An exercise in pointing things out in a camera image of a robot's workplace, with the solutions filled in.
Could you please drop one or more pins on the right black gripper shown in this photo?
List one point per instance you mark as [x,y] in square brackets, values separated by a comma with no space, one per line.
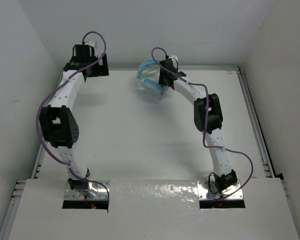
[162,78]

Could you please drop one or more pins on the light blue headphones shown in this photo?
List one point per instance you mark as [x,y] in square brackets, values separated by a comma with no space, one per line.
[143,76]

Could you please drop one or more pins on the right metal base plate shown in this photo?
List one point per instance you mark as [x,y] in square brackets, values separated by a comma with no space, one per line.
[207,193]

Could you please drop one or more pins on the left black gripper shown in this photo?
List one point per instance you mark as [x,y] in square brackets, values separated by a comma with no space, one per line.
[99,70]

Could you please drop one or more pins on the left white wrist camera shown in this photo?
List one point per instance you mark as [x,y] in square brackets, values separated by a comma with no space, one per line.
[92,43]

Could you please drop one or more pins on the metal base plate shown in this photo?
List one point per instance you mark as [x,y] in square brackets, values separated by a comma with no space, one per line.
[207,193]
[93,191]

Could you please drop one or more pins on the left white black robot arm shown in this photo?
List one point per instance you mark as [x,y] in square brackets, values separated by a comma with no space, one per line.
[57,122]

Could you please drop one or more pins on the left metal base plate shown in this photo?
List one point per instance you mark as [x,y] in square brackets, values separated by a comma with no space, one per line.
[93,191]

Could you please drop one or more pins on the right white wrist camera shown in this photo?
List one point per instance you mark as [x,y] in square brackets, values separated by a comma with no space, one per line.
[174,57]

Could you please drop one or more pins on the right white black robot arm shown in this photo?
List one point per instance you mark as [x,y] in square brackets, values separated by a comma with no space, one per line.
[208,120]

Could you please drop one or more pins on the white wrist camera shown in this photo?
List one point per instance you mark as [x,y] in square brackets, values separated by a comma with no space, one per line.
[174,57]
[92,43]

